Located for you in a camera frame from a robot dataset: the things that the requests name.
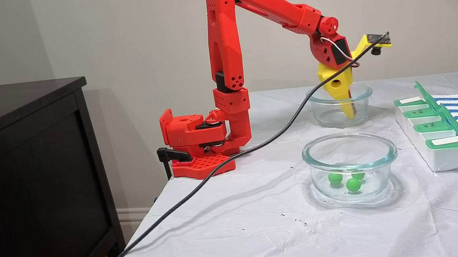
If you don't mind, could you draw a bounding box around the weekly pill organizer box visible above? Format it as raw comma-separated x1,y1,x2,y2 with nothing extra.
391,76,458,180

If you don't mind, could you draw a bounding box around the glass bowl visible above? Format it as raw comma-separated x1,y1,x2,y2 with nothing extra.
305,79,377,132
300,127,404,208

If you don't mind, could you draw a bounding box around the white tablecloth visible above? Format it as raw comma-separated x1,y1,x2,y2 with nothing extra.
66,67,458,257

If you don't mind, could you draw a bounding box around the black table clamp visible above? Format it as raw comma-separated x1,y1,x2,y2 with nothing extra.
156,144,195,181

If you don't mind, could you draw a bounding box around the white baseboard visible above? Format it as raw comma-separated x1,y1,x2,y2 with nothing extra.
116,205,155,243

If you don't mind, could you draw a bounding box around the black wooden cabinet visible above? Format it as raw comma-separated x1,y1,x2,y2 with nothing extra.
0,73,127,257

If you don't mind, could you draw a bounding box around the yellow camera mount with board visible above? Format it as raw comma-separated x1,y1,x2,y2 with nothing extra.
348,31,394,59

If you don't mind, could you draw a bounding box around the black camera cable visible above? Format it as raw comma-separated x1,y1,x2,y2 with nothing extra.
82,31,414,257

